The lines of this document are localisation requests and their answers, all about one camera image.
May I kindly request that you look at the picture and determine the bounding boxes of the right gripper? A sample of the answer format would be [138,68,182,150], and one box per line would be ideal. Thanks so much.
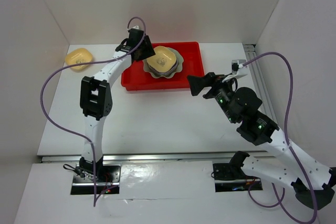
[186,71,237,123]

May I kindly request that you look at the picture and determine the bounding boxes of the yellow square plate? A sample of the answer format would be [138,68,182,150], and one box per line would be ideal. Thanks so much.
[65,48,93,66]
[146,46,178,72]

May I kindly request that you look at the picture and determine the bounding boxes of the large green scalloped bowl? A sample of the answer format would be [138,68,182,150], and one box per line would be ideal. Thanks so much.
[143,47,184,79]

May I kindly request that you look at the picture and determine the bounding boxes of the purple square panda plate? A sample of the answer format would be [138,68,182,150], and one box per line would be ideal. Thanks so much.
[150,68,174,76]

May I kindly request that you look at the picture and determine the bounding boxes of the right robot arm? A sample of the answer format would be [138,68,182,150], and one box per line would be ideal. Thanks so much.
[187,72,335,209]

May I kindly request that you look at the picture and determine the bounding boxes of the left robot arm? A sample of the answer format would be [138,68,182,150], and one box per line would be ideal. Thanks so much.
[79,26,155,182]

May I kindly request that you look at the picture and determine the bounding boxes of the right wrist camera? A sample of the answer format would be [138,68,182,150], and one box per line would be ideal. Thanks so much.
[222,59,249,82]

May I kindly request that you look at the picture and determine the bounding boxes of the aluminium front rail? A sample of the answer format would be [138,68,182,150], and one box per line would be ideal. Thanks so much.
[40,150,279,163]

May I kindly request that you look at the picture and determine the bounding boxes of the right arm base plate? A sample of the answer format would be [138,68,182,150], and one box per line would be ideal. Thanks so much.
[211,163,263,193]

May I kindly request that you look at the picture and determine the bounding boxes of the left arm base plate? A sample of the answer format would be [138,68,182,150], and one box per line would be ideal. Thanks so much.
[68,164,121,195]

